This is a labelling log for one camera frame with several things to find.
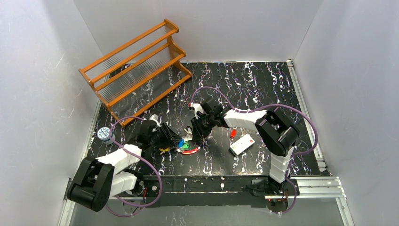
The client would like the blue key tag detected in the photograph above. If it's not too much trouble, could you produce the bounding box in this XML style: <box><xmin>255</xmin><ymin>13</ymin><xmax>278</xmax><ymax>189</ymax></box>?
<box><xmin>177</xmin><ymin>139</ymin><xmax>185</xmax><ymax>148</ymax></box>

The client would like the metal key organizer ring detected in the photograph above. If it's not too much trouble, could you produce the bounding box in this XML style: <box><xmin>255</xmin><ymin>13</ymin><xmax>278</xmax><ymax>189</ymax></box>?
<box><xmin>160</xmin><ymin>133</ymin><xmax>203</xmax><ymax>156</ymax></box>

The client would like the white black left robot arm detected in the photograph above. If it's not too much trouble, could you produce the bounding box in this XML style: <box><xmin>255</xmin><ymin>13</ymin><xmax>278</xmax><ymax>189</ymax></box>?
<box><xmin>66</xmin><ymin>119</ymin><xmax>182</xmax><ymax>212</ymax></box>

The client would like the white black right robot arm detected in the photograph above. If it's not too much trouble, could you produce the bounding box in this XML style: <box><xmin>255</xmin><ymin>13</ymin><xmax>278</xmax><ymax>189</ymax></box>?
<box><xmin>189</xmin><ymin>98</ymin><xmax>300</xmax><ymax>190</ymax></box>

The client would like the red tag key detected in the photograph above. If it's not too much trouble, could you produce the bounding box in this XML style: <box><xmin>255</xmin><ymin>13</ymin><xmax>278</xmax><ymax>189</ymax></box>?
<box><xmin>230</xmin><ymin>129</ymin><xmax>237</xmax><ymax>139</ymax></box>

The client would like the white card box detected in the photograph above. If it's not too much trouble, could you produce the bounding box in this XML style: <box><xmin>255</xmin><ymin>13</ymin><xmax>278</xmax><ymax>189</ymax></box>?
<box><xmin>229</xmin><ymin>134</ymin><xmax>255</xmax><ymax>156</ymax></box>

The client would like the white blue tape roll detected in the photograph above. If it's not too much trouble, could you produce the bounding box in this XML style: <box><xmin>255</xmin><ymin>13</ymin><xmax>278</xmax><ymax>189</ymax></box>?
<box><xmin>96</xmin><ymin>127</ymin><xmax>115</xmax><ymax>145</ymax></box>

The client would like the orange wooden shelf rack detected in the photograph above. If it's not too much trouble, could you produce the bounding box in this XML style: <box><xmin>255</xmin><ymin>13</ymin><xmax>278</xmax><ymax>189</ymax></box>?
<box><xmin>79</xmin><ymin>19</ymin><xmax>192</xmax><ymax>127</ymax></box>

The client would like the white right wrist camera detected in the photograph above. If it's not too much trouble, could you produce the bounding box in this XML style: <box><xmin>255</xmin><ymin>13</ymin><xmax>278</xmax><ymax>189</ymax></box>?
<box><xmin>189</xmin><ymin>103</ymin><xmax>205</xmax><ymax>119</ymax></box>

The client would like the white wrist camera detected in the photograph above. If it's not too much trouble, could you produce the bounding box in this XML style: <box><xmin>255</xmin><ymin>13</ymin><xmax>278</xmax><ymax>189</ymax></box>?
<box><xmin>149</xmin><ymin>114</ymin><xmax>160</xmax><ymax>127</ymax></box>
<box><xmin>189</xmin><ymin>103</ymin><xmax>205</xmax><ymax>119</ymax></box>

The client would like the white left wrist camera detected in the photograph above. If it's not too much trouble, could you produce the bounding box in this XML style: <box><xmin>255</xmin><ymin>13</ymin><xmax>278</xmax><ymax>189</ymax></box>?
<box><xmin>149</xmin><ymin>114</ymin><xmax>160</xmax><ymax>127</ymax></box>

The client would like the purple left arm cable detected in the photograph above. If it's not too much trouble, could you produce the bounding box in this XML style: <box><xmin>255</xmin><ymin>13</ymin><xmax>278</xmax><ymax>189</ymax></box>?
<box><xmin>104</xmin><ymin>116</ymin><xmax>163</xmax><ymax>218</ymax></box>

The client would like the aluminium front rail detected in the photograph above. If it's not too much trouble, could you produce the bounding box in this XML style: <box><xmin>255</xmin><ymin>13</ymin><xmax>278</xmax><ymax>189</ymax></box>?
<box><xmin>66</xmin><ymin>172</ymin><xmax>345</xmax><ymax>205</ymax></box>

